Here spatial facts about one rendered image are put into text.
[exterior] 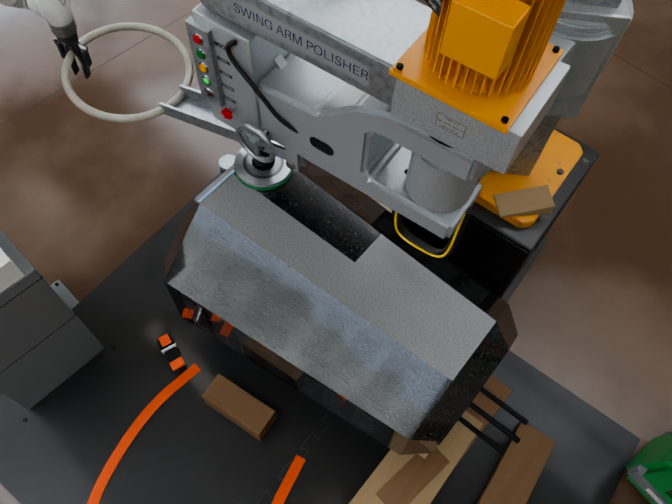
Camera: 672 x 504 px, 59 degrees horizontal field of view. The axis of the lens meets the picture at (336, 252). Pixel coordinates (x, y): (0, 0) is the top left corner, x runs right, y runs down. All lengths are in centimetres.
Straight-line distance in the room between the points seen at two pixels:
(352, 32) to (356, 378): 112
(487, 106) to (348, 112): 41
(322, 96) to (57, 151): 222
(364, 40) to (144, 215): 208
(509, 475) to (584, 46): 169
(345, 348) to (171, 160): 179
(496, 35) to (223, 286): 141
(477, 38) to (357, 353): 119
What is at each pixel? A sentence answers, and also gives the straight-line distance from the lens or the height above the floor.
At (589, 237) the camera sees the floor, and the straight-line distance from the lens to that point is 340.
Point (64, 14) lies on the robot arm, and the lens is 246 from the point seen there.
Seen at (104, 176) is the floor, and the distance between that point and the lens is 347.
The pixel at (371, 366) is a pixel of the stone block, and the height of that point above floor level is 76.
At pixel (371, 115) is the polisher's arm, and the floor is 153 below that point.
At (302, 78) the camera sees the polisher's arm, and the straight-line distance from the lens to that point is 175.
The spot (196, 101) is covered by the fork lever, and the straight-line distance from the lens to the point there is 239.
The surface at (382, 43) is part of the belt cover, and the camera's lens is 141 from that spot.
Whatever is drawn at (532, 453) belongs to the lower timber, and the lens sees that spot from 277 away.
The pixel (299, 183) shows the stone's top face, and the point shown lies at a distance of 222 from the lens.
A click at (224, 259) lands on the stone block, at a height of 76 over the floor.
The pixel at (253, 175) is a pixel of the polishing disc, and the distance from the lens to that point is 221.
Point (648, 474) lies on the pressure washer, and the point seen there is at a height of 19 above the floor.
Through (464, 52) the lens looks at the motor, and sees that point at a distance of 116.
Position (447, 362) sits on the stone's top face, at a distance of 195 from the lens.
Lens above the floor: 265
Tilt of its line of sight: 61 degrees down
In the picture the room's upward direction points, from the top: 4 degrees clockwise
